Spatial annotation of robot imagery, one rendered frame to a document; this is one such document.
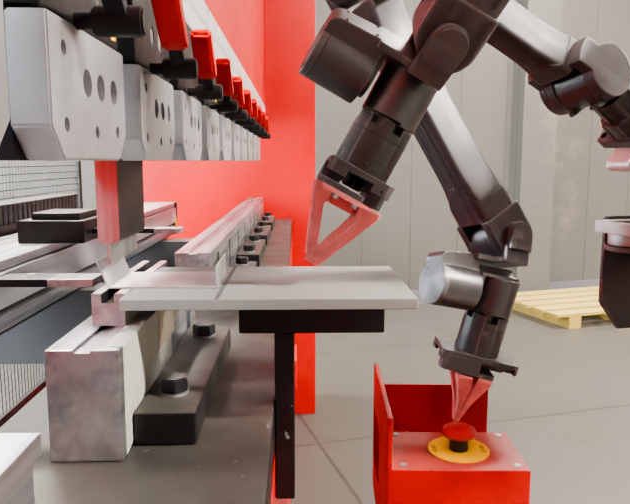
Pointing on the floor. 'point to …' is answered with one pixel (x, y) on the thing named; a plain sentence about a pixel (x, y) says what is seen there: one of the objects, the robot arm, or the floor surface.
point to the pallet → (561, 305)
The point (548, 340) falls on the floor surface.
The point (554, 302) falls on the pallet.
